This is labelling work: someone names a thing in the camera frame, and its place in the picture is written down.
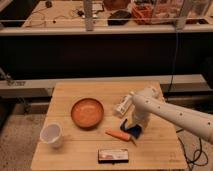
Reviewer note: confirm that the white plastic bottle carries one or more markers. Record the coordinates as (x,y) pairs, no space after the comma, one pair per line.
(122,107)

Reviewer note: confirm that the black pan on bench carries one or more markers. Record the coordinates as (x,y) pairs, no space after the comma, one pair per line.
(119,17)

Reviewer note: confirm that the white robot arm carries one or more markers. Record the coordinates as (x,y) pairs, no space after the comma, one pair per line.
(196,122)

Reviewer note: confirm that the wooden table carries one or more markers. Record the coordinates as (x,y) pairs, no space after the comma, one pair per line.
(157,149)

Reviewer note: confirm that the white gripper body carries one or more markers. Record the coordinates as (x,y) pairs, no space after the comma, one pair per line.
(140,118)

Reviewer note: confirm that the white ceramic cup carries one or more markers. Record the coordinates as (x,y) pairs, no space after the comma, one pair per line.
(51,135)

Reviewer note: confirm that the orange carrot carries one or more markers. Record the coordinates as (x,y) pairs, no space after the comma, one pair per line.
(120,135)

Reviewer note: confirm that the black box with white label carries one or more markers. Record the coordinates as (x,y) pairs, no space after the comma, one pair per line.
(113,156)

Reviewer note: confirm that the white vertical post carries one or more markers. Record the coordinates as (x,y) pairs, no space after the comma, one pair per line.
(87,4)

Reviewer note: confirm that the orange wooden bowl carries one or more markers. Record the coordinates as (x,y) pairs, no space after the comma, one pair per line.
(87,113)

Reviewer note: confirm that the orange crate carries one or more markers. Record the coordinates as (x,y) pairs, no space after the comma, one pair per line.
(142,15)

